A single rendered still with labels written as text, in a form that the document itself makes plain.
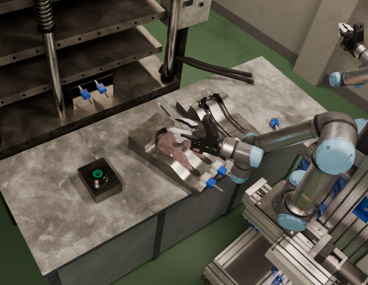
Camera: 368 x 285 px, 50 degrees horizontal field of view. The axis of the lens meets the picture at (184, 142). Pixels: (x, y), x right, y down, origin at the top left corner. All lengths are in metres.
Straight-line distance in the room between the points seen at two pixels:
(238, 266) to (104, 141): 1.15
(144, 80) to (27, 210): 1.16
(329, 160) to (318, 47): 2.86
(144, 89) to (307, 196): 1.45
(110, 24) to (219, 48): 2.31
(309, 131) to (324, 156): 0.18
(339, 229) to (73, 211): 1.28
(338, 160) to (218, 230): 1.74
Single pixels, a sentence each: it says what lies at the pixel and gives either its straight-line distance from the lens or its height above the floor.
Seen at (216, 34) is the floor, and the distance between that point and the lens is 4.64.
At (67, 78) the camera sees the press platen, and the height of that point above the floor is 1.03.
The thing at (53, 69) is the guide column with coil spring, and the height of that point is 1.16.
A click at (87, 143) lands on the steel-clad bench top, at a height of 0.80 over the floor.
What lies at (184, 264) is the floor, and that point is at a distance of 2.80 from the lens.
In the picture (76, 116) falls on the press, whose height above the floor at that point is 0.78.
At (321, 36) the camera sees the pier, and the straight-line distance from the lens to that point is 4.09.
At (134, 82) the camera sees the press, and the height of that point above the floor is 0.78.
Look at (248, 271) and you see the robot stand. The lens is 2.64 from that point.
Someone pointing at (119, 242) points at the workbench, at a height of 0.58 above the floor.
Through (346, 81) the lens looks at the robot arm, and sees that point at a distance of 2.11.
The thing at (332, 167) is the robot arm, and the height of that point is 1.60.
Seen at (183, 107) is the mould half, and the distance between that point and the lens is 2.43.
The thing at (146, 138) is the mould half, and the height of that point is 0.91.
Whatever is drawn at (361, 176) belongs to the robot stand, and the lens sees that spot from 1.77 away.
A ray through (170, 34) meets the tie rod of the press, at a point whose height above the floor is 1.16.
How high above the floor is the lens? 2.57
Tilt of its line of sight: 50 degrees down
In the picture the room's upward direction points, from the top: 11 degrees clockwise
